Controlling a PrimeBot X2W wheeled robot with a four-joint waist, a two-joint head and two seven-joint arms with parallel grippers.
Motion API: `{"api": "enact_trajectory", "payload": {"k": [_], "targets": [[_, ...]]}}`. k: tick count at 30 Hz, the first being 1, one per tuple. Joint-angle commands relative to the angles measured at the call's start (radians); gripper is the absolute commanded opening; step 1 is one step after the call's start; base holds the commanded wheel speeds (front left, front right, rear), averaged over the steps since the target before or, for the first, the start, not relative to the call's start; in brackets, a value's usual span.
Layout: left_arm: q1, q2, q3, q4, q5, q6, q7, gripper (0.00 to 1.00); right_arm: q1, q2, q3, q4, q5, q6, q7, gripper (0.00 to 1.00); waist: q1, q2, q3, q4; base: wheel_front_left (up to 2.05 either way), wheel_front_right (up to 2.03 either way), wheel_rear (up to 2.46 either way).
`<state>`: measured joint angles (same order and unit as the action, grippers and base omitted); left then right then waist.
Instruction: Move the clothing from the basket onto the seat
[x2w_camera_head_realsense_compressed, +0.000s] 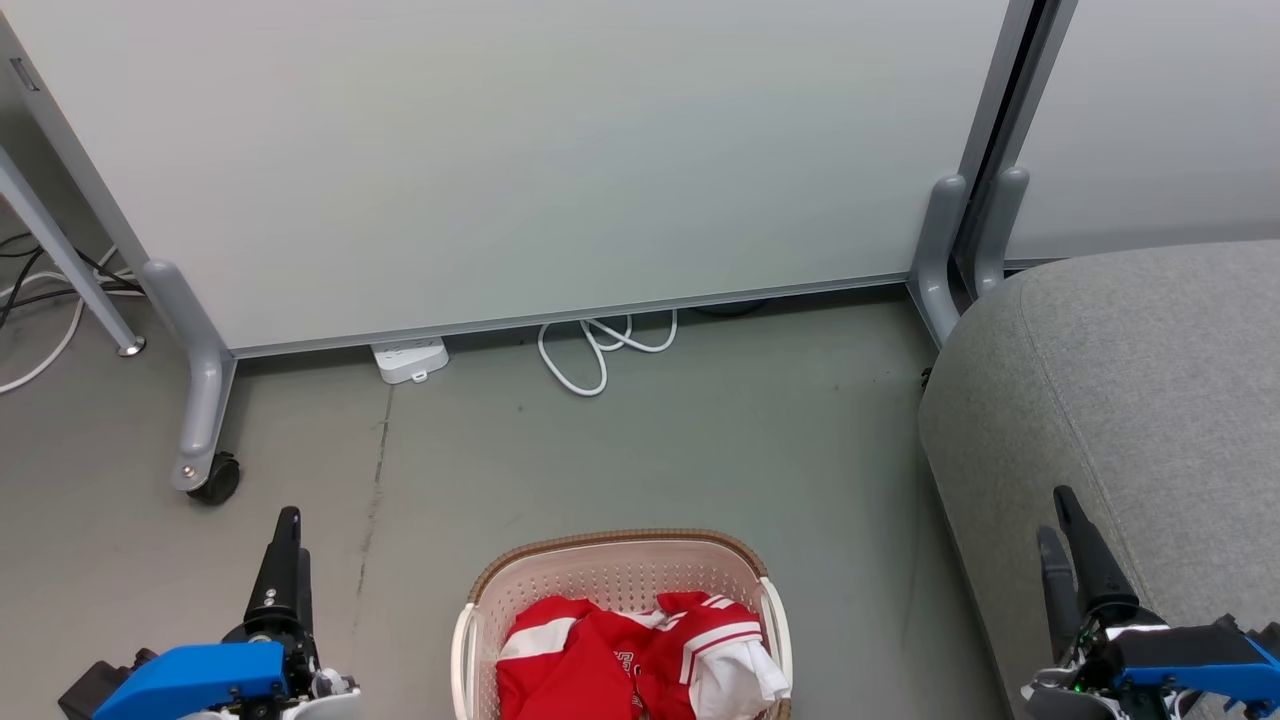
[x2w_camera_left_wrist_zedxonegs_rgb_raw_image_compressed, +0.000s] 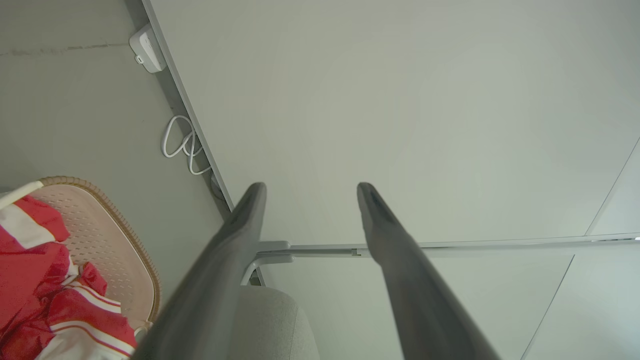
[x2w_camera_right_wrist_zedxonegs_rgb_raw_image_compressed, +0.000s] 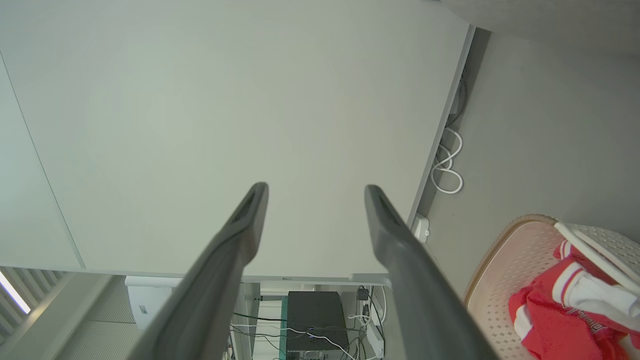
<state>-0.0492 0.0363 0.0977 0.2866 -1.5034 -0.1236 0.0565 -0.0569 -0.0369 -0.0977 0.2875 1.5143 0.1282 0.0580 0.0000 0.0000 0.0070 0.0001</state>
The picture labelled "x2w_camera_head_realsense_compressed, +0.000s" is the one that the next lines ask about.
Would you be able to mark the plain red garment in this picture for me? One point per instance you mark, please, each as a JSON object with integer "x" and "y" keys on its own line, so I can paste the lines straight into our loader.
{"x": 565, "y": 665}

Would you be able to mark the black caster wheel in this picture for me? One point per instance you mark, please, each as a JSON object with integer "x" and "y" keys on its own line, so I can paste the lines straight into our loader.
{"x": 217, "y": 480}

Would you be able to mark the beige plastic laundry basket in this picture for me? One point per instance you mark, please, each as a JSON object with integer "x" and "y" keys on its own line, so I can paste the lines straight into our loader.
{"x": 600, "y": 570}

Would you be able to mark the white power strip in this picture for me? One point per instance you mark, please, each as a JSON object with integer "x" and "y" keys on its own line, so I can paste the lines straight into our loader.
{"x": 408, "y": 358}

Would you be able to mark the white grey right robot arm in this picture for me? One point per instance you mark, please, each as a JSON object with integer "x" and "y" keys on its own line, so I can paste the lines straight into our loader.
{"x": 1080, "y": 702}

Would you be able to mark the wide white partition panel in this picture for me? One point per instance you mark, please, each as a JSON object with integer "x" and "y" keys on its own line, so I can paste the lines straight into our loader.
{"x": 500, "y": 150}

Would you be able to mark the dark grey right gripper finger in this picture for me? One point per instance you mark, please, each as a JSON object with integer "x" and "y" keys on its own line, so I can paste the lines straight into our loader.
{"x": 1058, "y": 590}
{"x": 1095, "y": 560}

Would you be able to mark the grey fabric sofa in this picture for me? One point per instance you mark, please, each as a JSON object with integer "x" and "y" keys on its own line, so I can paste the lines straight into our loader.
{"x": 1150, "y": 400}

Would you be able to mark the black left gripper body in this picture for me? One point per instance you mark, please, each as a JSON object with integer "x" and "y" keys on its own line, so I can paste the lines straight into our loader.
{"x": 268, "y": 655}

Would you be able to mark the narrow white partition panel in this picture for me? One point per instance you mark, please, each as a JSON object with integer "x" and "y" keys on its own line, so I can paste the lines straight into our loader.
{"x": 1160, "y": 120}

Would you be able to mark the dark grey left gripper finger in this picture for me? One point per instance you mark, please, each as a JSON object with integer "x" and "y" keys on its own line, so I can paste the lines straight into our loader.
{"x": 278, "y": 565}
{"x": 306, "y": 600}

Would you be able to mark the grey partition foot with caster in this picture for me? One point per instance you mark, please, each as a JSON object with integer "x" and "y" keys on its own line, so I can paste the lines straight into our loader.
{"x": 205, "y": 380}

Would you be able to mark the grey metal table leg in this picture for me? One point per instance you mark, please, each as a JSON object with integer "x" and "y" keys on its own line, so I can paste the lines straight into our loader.
{"x": 70, "y": 260}

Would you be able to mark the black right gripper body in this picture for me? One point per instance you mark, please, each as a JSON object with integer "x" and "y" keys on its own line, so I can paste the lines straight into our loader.
{"x": 1112, "y": 625}

